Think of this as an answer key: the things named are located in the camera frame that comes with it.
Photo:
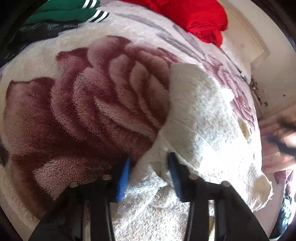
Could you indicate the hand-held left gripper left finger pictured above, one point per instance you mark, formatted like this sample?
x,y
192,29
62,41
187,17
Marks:
x,y
123,180

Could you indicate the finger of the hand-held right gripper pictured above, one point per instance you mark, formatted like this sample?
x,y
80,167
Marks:
x,y
283,146
289,125

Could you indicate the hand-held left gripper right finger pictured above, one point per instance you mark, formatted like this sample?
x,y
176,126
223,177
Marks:
x,y
174,176

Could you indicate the white fluffy towel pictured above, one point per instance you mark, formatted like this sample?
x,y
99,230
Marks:
x,y
203,115

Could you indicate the pink patterned floor mat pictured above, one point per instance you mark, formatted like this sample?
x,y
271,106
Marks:
x,y
272,162

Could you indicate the floral plush blanket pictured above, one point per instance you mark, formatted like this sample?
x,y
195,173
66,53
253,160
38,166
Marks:
x,y
69,104

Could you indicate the white door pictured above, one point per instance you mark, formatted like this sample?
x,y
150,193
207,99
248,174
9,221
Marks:
x,y
242,34

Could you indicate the red garment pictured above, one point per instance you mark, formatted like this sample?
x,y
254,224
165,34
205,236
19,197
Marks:
x,y
185,14

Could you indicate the black jacket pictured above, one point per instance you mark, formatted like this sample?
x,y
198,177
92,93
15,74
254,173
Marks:
x,y
34,32

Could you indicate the green garment with white stripes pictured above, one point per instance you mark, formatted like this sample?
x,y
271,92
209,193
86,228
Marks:
x,y
57,12

